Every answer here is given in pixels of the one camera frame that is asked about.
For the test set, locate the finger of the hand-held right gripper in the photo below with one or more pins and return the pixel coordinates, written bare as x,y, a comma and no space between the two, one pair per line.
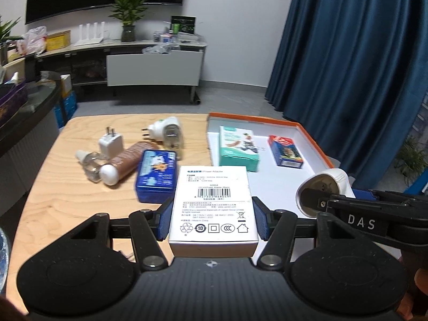
324,204
362,194

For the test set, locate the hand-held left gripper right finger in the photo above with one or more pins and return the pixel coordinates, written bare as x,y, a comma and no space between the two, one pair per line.
262,222

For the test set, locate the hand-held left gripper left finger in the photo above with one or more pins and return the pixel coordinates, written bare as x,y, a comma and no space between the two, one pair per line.
164,222

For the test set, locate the orange-rimmed white tray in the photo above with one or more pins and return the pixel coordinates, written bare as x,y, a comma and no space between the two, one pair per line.
312,160

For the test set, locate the blue plastic box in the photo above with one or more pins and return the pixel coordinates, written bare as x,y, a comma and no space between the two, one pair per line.
155,177

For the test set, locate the white power adapter box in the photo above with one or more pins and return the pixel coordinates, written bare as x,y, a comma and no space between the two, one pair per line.
214,207

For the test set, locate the white plug-in vaporizer with bottle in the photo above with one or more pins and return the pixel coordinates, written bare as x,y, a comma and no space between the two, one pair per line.
169,133

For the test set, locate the clear glass liquid bottle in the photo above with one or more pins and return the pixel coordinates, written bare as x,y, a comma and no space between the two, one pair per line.
90,165

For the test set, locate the person's right hand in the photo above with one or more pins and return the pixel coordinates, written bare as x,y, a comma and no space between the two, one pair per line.
422,291

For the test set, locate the potted plant by window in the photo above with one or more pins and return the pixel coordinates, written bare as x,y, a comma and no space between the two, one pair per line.
411,160

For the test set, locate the red and blue card box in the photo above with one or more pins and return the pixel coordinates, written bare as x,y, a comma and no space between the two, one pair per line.
286,150

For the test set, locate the brown tube with white cap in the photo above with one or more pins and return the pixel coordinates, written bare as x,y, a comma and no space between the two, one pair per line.
128,160

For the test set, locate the teal bandage box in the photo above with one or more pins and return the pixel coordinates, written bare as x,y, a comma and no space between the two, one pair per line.
239,148

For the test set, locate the blue curtain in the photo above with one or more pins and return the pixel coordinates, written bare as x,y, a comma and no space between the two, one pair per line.
351,57

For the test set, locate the long low media cabinet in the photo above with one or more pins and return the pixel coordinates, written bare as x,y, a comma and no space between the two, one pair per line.
150,67

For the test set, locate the dark curved counter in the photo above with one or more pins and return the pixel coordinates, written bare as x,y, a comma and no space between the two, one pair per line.
26,133

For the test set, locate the clear plastic wrapper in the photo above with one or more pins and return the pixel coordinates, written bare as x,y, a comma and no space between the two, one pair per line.
4,260

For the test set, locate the pile of small clutter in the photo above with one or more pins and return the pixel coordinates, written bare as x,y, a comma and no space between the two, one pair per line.
164,43

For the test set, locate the black and green box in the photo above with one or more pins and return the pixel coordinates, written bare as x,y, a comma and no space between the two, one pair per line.
183,25

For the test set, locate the white router with antennas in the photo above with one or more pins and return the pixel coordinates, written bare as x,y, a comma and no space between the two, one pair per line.
90,35

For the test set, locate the yellow cardboard box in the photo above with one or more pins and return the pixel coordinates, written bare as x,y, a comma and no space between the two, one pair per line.
58,40

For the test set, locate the potted green plant in vase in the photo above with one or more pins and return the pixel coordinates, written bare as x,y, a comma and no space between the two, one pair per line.
128,10

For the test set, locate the translucent plastic bag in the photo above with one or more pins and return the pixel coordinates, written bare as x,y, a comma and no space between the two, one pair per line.
35,40

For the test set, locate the spiky leafed potted plant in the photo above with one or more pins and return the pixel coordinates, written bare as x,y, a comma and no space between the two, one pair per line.
8,33

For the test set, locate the white wall charger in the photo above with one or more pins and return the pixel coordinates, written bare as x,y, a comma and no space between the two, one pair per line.
110,143

